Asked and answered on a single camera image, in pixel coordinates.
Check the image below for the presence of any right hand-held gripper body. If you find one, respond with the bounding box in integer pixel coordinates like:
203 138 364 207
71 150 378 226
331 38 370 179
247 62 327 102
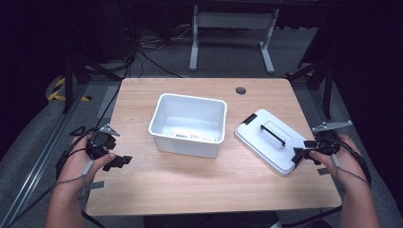
311 120 354 157

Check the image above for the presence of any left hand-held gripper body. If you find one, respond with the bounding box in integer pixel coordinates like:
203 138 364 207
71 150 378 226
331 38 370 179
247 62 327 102
86 123 121 161

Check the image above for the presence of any white lid with black handle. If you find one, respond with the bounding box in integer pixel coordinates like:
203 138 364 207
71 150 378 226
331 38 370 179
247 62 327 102
234 108 311 177

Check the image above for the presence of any white plastic storage box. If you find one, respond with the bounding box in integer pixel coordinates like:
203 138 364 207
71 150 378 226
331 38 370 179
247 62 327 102
147 92 228 160

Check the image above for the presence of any person's right hand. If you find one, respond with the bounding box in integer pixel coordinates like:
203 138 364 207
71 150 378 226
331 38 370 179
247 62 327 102
309 134 369 193

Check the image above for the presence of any person's left hand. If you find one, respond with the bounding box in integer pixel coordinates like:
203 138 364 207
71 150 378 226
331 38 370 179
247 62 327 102
57 135 117 192

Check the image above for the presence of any black tripod stand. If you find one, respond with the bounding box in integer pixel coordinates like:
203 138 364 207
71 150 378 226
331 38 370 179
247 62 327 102
284 59 335 122
61 51 124 116

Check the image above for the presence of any yellow and black floor tape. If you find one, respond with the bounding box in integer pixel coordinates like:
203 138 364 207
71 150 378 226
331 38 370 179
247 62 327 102
47 76 93 103

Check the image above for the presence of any person's dark clothing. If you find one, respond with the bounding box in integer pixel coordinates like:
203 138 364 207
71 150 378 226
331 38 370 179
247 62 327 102
143 211 280 228

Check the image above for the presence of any grey cable with plug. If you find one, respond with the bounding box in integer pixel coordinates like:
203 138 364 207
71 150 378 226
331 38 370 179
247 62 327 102
54 159 95 192
330 153 373 188

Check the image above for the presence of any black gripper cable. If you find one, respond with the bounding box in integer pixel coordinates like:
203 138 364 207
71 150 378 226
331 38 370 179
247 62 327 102
331 138 373 186
55 124 100 179

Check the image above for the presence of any grey metal floor rail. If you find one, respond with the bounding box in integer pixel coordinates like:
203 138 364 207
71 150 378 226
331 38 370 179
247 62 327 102
0 83 90 228

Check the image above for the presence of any bundle of black floor cables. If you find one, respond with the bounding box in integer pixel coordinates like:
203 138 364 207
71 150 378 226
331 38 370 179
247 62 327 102
94 22 194 127

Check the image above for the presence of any grey metal desk frame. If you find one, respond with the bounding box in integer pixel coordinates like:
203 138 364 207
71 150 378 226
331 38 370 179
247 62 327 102
188 4 280 75

